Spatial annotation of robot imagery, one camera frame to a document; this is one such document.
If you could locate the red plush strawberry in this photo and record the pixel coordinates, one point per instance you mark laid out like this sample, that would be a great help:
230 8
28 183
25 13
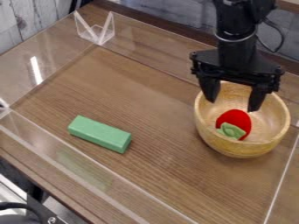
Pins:
234 124

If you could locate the clear acrylic corner bracket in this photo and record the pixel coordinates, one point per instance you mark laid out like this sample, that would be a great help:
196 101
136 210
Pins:
96 34

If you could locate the wooden bowl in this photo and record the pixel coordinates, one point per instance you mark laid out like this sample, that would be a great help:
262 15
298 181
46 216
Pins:
271 122

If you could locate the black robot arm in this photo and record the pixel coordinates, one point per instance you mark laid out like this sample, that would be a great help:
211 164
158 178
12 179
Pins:
238 19

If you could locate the black table clamp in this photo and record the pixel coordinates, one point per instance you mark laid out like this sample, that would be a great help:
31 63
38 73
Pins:
42 213

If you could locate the green rectangular block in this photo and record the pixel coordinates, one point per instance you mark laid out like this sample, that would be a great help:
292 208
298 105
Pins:
100 134

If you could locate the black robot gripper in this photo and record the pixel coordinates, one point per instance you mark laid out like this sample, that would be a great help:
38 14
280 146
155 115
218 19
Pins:
259 73

